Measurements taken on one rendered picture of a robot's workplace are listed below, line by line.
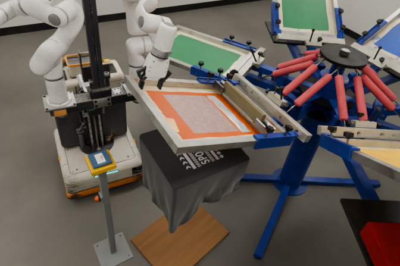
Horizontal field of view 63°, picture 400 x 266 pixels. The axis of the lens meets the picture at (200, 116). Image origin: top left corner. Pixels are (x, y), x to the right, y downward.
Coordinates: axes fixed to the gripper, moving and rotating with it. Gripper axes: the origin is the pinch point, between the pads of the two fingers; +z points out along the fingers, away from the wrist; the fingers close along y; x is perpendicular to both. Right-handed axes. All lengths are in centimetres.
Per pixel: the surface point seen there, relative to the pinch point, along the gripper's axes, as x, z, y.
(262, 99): -3, 10, -85
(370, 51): -10, -30, -196
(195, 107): -5.4, 15.8, -35.4
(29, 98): -221, 148, -5
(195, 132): 15.3, 15.7, -21.4
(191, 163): 10, 42, -33
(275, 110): 9, 10, -85
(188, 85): -26, 14, -43
